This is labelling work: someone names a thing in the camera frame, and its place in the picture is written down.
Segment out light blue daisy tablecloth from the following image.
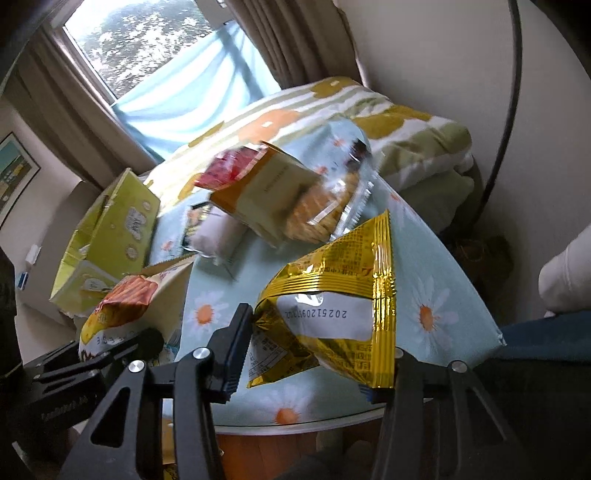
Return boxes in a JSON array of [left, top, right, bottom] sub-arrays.
[[179, 179, 505, 435]]

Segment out window frame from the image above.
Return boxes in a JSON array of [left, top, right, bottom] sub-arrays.
[[50, 0, 233, 104]]

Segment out floral striped quilt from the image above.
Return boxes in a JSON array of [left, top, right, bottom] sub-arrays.
[[145, 77, 474, 233]]

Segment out beige curtain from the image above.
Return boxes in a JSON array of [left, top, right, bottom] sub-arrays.
[[226, 0, 362, 89], [4, 28, 156, 188]]

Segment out blue window cloth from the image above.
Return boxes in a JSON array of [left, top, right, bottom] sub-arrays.
[[112, 21, 280, 163]]

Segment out framed landscape picture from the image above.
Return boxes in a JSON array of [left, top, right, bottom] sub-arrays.
[[0, 133, 40, 226]]

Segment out white roll snack pack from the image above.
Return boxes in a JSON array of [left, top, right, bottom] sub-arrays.
[[182, 202, 247, 264]]

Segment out pink striped snack bag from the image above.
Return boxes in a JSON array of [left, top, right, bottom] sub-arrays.
[[194, 146, 259, 191]]

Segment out orange yellow snack bag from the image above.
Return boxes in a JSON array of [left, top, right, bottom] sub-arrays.
[[78, 255, 197, 365]]

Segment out blue white box on headboard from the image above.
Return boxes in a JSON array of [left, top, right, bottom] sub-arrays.
[[16, 271, 28, 290]]

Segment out grey bed headboard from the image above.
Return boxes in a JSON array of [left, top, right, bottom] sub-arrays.
[[18, 181, 99, 330]]

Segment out clear waffle cookie pack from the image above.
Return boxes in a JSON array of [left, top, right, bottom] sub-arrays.
[[284, 139, 378, 244]]

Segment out right beige curtain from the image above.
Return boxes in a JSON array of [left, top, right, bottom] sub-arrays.
[[226, 0, 362, 89]]

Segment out left beige curtain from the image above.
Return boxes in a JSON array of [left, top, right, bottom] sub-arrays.
[[4, 28, 156, 188]]

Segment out gold foil snack bag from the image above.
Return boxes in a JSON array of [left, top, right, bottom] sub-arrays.
[[247, 211, 397, 389]]

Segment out cream orange snack bag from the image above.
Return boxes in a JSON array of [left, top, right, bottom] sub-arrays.
[[209, 142, 321, 247]]

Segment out black cable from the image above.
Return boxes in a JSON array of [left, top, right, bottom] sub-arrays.
[[475, 0, 523, 222]]

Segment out green cardboard box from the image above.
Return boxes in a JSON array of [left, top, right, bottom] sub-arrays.
[[50, 169, 160, 317]]

